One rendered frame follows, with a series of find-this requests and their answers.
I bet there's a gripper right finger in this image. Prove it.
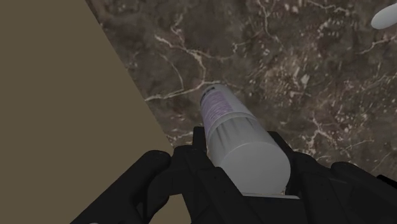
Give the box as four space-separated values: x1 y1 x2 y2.
267 130 397 224

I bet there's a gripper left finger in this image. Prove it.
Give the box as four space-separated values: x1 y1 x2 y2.
70 125 246 224

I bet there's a white cylindrical bottle with label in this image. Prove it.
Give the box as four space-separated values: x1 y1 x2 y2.
200 83 291 195

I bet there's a white rounded object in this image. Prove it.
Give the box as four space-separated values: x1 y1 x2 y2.
370 3 397 31

